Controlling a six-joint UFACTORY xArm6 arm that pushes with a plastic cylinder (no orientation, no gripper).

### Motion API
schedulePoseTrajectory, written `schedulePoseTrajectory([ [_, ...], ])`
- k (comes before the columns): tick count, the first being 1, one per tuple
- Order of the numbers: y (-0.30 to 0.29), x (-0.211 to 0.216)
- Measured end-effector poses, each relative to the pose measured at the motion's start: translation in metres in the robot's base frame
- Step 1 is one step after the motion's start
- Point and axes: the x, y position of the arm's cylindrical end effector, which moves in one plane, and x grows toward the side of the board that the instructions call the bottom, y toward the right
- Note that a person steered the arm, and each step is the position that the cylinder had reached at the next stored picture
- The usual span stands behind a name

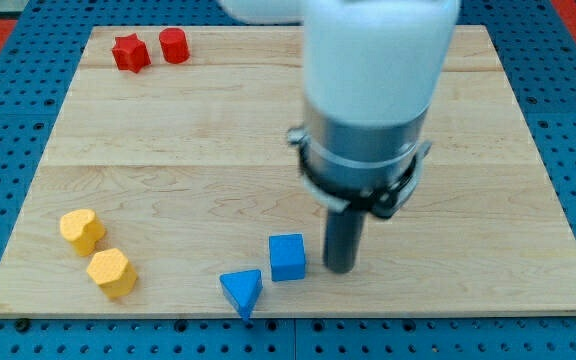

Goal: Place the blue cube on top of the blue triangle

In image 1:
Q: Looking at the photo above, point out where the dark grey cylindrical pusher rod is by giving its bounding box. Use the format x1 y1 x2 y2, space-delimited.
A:
322 208 366 274

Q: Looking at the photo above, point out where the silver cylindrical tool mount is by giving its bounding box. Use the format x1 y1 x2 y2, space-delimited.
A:
287 103 431 219

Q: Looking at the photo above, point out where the blue cube block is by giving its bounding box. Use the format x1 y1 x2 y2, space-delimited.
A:
269 233 306 282

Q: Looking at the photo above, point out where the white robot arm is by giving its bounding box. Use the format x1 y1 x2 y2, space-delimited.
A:
220 0 460 273

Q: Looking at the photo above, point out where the blue triangle block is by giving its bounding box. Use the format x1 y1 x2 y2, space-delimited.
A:
219 269 263 322

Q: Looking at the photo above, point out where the light wooden board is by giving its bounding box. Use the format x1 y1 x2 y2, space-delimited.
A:
0 25 576 319

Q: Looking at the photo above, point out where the yellow hexagon block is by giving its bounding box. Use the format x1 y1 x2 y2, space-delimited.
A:
86 248 138 299

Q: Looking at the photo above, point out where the red cylinder block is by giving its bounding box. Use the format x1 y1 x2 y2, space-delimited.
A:
159 28 190 64

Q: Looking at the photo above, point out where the yellow heart block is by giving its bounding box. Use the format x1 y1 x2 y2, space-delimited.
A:
59 208 106 256

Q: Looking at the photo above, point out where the red star block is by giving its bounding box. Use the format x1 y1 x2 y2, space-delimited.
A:
112 33 151 73

